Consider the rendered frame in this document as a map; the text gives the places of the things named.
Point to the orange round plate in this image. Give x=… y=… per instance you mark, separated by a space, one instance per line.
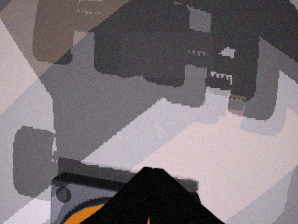
x=83 y=213

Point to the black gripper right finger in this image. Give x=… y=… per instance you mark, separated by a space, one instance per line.
x=173 y=204

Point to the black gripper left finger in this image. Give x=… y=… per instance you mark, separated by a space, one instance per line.
x=130 y=205

